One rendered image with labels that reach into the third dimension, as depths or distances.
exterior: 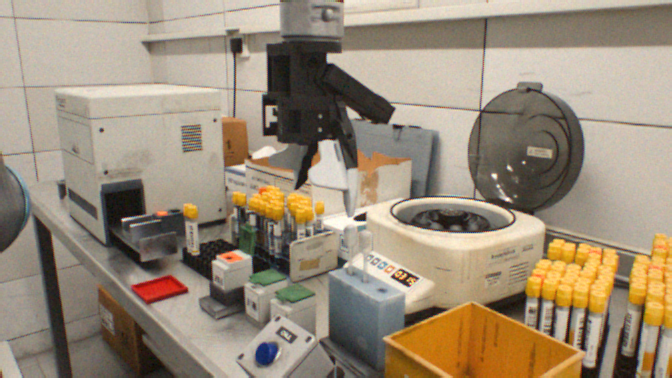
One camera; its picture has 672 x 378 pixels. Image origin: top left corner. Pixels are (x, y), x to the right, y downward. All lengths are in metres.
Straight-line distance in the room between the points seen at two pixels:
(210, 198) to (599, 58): 0.81
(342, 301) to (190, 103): 0.63
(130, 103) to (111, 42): 1.38
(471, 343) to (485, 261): 0.17
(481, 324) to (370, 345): 0.13
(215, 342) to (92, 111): 0.53
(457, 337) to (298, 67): 0.35
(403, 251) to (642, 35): 0.51
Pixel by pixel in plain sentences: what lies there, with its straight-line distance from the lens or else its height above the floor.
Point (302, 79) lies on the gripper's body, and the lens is 0.61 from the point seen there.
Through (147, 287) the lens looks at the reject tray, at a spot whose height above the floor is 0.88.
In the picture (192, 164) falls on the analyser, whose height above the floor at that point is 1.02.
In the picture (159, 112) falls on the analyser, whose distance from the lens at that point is 1.10.
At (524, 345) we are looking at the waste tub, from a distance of 0.58.
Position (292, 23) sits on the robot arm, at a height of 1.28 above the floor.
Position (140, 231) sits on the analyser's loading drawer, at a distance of 1.00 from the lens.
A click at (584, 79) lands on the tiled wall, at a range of 1.00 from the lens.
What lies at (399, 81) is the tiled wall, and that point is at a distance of 1.23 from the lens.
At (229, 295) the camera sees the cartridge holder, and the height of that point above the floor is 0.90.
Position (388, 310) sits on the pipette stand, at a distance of 0.60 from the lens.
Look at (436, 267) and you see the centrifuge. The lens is 0.74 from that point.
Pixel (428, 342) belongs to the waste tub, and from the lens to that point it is 0.57.
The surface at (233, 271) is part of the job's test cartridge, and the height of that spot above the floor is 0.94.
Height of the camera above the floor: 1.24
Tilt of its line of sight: 14 degrees down
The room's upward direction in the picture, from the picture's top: straight up
